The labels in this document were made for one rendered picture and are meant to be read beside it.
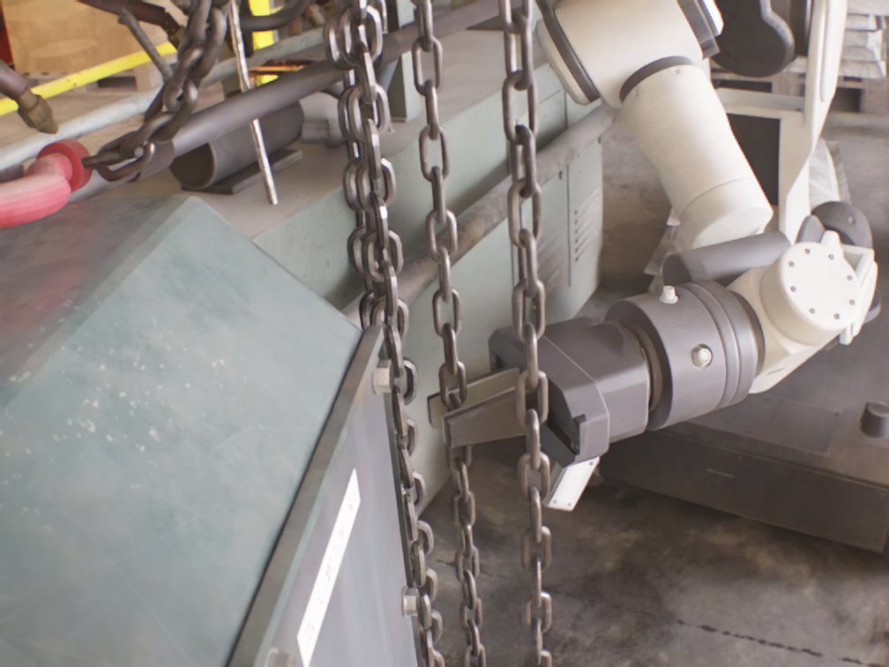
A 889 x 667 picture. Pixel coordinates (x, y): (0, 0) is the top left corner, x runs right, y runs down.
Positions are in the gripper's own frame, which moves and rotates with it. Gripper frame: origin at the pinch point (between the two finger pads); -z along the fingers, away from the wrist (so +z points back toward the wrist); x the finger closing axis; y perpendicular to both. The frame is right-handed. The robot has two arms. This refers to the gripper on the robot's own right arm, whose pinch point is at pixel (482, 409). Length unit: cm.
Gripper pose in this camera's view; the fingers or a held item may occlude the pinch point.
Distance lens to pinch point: 58.7
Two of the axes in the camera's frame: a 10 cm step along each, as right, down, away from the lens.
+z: 9.2, -2.4, 3.0
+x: -3.8, -4.2, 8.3
